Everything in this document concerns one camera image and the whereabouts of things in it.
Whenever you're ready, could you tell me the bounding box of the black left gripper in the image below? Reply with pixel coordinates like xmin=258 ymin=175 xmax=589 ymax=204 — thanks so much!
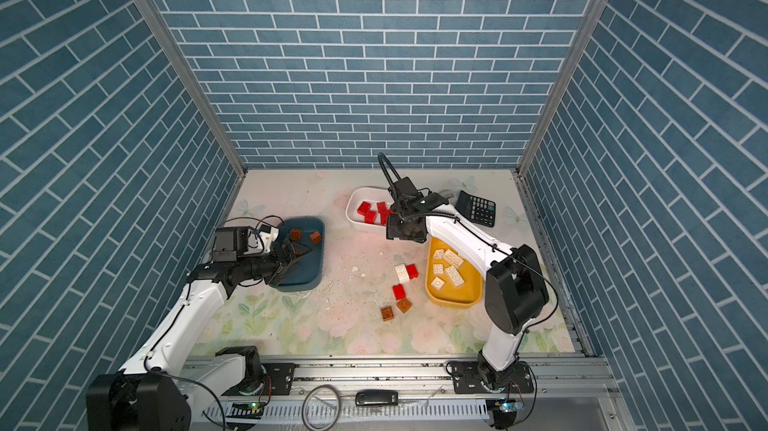
xmin=237 ymin=237 xmax=313 ymax=283

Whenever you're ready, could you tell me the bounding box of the red lego brick pair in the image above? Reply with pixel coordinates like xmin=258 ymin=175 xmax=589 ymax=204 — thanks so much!
xmin=376 ymin=201 xmax=390 ymax=226

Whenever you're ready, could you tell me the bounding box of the white rounded lego brick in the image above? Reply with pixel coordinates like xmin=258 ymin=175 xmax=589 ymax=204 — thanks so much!
xmin=394 ymin=264 xmax=410 ymax=284

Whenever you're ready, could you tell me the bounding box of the cream long lego brick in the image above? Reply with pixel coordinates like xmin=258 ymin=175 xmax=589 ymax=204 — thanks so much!
xmin=442 ymin=249 xmax=464 ymax=269

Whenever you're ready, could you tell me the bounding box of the white square lego plate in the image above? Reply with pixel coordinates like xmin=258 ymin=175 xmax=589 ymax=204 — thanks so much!
xmin=431 ymin=277 xmax=445 ymax=290

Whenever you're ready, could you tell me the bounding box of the brown lego brick low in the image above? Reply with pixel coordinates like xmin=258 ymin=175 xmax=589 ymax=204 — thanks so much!
xmin=380 ymin=306 xmax=395 ymax=322

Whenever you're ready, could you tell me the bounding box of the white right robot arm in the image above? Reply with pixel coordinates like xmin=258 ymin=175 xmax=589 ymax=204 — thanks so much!
xmin=386 ymin=176 xmax=549 ymax=390

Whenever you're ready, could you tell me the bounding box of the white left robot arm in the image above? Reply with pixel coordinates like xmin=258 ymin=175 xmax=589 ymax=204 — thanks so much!
xmin=86 ymin=226 xmax=315 ymax=430

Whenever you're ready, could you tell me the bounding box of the dark teal plastic bin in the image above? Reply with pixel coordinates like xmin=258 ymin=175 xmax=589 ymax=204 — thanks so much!
xmin=270 ymin=216 xmax=326 ymax=292

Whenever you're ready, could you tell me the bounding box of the white plastic bin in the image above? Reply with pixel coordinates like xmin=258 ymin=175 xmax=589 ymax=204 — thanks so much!
xmin=346 ymin=187 xmax=394 ymax=235

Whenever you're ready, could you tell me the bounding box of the black desk calculator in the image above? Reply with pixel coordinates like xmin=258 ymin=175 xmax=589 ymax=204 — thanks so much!
xmin=455 ymin=190 xmax=496 ymax=228

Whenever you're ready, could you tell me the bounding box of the yellow plastic bin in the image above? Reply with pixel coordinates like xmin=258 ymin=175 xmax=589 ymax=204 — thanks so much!
xmin=425 ymin=238 xmax=483 ymax=309

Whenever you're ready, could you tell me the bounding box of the brown lego brick right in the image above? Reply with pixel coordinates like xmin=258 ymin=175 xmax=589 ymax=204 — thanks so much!
xmin=396 ymin=298 xmax=413 ymax=314

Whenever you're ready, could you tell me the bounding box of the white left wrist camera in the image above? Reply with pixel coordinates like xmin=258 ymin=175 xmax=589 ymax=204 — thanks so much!
xmin=256 ymin=224 xmax=279 ymax=253

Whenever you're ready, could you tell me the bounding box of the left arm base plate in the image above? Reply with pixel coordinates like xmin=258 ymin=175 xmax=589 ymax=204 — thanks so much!
xmin=263 ymin=362 xmax=296 ymax=396

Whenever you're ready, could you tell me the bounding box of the coiled grey cable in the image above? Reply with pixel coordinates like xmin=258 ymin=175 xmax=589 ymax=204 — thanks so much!
xmin=301 ymin=384 xmax=342 ymax=431

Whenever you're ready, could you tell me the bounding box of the black remote on rail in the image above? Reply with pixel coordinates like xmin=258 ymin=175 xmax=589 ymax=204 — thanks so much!
xmin=355 ymin=389 xmax=399 ymax=407

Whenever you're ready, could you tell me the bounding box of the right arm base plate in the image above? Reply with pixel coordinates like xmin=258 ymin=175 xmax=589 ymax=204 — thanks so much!
xmin=444 ymin=357 xmax=534 ymax=394

